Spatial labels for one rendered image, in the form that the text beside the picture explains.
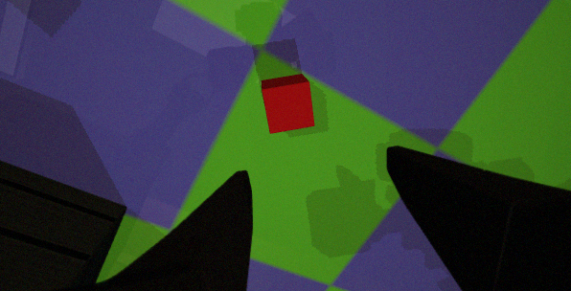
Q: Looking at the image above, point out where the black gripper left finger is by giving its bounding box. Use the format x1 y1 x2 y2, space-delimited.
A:
55 170 253 291

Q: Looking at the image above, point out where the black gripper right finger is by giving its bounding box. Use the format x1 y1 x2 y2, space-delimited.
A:
387 145 571 291

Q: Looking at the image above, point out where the red cube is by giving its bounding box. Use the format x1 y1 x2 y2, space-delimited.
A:
262 74 314 134

